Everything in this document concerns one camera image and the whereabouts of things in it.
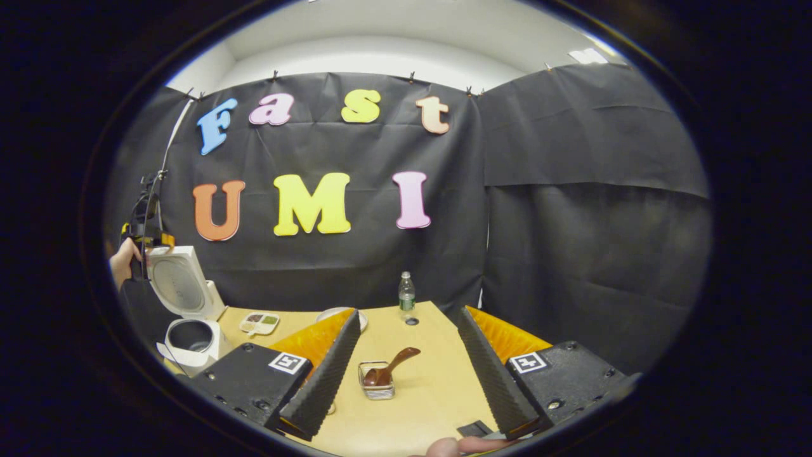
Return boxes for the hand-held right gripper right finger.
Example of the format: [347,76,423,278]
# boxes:
[459,306,641,445]

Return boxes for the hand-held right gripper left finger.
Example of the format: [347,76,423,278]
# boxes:
[189,309,360,442]

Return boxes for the white rice cooker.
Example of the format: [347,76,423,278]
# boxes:
[147,246,221,377]

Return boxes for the brown wooden spoon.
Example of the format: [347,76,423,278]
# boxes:
[363,347,422,388]

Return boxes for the white round plate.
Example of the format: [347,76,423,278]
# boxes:
[315,307,369,333]

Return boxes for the white divided condiment dish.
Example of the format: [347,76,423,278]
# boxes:
[239,312,281,337]

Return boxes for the green plastic bottle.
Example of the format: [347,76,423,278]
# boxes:
[398,271,417,314]

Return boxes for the black backdrop cloth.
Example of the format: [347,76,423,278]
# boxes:
[105,62,712,375]

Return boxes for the ceiling light panel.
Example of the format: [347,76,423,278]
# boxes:
[567,47,610,66]

